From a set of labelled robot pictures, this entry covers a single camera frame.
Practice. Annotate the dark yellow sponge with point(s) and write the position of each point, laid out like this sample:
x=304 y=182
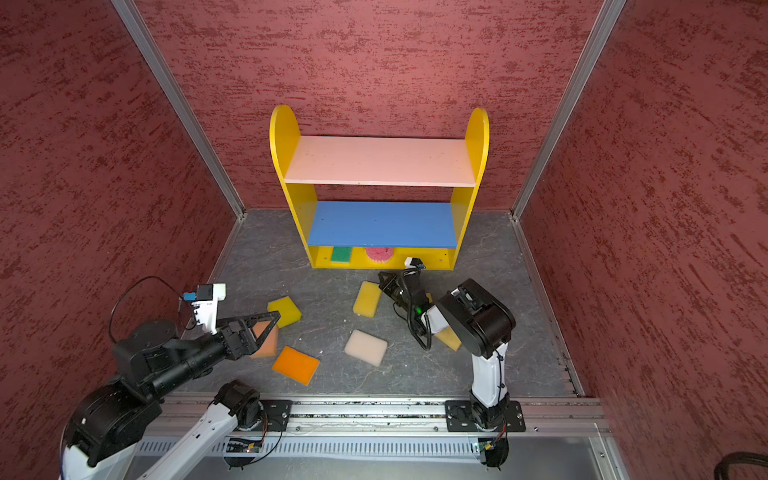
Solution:
x=367 y=300

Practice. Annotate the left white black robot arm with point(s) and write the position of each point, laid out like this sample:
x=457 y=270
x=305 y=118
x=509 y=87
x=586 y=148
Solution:
x=103 y=434

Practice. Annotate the salmon pink sponge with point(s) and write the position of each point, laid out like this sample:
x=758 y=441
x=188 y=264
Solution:
x=267 y=345

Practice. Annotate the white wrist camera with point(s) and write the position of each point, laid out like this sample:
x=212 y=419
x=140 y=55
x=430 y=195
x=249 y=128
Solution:
x=414 y=263
x=204 y=302

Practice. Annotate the right aluminium corner post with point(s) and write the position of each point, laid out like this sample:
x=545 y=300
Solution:
x=604 y=24

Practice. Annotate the orange sponge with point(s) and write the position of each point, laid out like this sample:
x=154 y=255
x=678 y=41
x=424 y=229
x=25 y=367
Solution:
x=296 y=365

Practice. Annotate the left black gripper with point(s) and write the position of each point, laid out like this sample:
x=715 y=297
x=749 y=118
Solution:
x=239 y=348

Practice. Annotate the left circuit board with wires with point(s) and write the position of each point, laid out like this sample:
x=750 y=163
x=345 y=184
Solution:
x=240 y=452

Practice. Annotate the yellow shelf pink blue boards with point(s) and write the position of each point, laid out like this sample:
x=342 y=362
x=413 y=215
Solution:
x=431 y=231

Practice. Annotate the green yellow sponge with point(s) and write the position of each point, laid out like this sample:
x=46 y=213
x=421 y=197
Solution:
x=341 y=255

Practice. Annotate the pale pink sponge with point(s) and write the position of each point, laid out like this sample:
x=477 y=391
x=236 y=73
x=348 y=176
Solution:
x=366 y=347

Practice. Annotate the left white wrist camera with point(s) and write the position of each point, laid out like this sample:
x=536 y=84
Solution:
x=204 y=302

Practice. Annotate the smiley face sponge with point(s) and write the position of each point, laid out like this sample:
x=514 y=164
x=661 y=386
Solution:
x=379 y=254

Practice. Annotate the left aluminium corner post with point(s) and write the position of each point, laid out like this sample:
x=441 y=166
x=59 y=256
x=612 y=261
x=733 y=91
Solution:
x=136 y=27

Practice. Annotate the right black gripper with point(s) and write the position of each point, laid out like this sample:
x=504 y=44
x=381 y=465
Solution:
x=388 y=286

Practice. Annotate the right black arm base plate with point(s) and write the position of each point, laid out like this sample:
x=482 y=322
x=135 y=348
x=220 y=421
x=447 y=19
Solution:
x=470 y=416

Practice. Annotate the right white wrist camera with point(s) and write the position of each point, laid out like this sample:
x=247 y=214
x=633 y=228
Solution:
x=414 y=263

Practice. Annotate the bright yellow sponge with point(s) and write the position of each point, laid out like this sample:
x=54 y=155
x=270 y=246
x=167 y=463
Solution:
x=288 y=310

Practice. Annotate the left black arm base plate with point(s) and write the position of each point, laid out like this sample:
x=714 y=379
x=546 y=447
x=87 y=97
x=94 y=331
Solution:
x=250 y=416

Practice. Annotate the aluminium corner post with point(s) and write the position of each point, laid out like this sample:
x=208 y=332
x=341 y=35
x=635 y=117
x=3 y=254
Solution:
x=136 y=27
x=604 y=24

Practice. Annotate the circuit board with wires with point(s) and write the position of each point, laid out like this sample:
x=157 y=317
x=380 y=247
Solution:
x=240 y=452
x=493 y=452

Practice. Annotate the tan yellow sponge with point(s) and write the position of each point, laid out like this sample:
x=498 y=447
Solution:
x=448 y=337

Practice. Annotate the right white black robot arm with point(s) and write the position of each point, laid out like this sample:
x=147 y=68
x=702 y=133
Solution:
x=481 y=322

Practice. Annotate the right circuit board with wires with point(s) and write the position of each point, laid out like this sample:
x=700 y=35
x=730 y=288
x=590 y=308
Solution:
x=493 y=452

